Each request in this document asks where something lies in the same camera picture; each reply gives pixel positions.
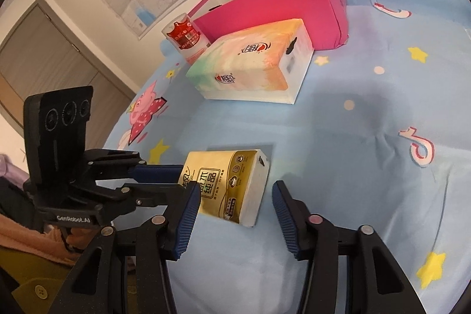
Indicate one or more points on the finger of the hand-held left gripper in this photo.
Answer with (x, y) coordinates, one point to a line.
(147, 196)
(158, 171)

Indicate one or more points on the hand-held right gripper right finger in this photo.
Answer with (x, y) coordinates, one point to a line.
(285, 218)

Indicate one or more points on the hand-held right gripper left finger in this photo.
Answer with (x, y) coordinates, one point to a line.
(187, 222)

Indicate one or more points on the gold tissue pack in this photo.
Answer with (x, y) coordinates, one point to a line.
(235, 185)

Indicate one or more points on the white spray bottle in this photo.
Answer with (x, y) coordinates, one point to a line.
(184, 38)

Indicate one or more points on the pastel tissue pack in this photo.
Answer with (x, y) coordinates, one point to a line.
(250, 60)

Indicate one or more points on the pink cardboard box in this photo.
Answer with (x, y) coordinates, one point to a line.
(276, 5)

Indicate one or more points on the person's left forearm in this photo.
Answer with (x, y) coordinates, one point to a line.
(29, 236)

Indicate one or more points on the purple cloth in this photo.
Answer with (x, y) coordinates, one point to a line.
(9, 167)

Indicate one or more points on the brown wooden door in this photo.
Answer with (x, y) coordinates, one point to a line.
(55, 53)

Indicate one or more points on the blue cartoon bed sheet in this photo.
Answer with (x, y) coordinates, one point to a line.
(368, 152)

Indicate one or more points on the yellow buttoned garment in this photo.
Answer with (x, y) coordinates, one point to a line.
(36, 281)

